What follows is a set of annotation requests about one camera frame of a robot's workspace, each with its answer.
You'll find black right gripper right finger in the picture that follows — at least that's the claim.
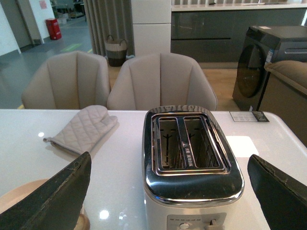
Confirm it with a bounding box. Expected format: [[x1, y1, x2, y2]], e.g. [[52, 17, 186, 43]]
[[248, 154, 307, 230]]

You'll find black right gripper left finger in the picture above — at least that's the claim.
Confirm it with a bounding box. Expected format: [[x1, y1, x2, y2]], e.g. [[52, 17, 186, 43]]
[[0, 152, 92, 230]]

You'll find bread slice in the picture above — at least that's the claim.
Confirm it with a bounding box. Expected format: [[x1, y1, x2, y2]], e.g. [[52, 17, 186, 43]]
[[74, 214, 90, 230]]

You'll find white chrome toaster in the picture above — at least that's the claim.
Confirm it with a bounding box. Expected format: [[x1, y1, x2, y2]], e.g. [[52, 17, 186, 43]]
[[142, 105, 245, 230]]

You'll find pink round plate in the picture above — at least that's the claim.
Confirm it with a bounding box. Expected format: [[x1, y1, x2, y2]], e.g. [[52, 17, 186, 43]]
[[0, 179, 48, 213]]

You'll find grey quilted oven mitt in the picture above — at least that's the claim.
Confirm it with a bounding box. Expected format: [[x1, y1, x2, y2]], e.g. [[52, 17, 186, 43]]
[[43, 105, 118, 155]]

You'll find printed label card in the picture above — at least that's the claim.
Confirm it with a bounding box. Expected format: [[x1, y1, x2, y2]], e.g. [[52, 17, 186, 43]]
[[230, 111, 269, 122]]

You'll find left beige chair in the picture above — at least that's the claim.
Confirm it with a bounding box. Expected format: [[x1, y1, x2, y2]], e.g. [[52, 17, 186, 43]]
[[22, 51, 111, 109]]

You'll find beige chair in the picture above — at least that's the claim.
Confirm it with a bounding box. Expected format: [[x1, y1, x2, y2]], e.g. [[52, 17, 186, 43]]
[[107, 53, 218, 111], [22, 51, 111, 109]]

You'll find right beige chair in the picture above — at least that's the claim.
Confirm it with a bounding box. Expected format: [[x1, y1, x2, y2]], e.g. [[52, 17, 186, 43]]
[[107, 53, 218, 111]]

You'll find dark grey washing machine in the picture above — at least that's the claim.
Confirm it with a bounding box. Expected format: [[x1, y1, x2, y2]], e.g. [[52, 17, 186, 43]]
[[232, 25, 307, 111]]

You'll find woven laundry basket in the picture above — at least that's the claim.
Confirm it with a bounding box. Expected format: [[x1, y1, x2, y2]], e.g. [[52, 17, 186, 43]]
[[105, 34, 128, 67]]

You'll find grey kitchen cabinet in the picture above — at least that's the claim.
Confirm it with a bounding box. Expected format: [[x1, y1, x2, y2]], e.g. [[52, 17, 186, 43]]
[[171, 6, 307, 62]]

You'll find red box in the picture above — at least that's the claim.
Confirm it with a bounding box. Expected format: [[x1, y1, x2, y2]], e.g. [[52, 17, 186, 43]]
[[45, 18, 62, 40]]

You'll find grey curtain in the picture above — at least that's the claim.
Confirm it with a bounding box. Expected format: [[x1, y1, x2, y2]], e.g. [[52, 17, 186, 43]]
[[84, 0, 135, 56]]

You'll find white fridge column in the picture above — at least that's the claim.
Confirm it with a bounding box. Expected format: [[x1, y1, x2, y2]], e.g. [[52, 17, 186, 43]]
[[131, 0, 172, 57]]

